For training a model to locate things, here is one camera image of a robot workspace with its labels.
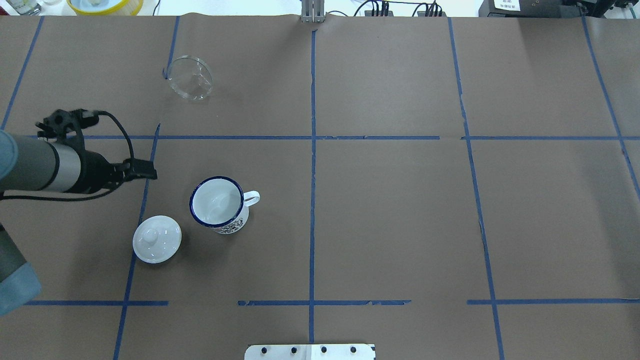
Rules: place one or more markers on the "clear plastic bottle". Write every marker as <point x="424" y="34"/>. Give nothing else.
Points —
<point x="25" y="7"/>

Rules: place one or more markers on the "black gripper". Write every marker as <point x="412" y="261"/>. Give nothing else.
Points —
<point x="95" y="172"/>

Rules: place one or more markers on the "aluminium frame post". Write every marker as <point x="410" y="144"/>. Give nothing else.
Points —
<point x="313" y="11"/>

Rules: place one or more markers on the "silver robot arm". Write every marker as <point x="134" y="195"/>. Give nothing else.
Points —
<point x="65" y="167"/>

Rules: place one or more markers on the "white mug lid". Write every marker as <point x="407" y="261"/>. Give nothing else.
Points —
<point x="157" y="239"/>

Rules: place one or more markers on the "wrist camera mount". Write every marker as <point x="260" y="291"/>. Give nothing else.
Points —
<point x="61" y="123"/>

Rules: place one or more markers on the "yellow tape roll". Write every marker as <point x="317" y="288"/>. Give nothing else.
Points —
<point x="106" y="7"/>

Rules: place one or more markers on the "black computer box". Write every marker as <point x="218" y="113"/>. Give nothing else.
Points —
<point x="547" y="9"/>

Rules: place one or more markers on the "white enamel mug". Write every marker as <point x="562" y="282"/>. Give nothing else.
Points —
<point x="220" y="204"/>

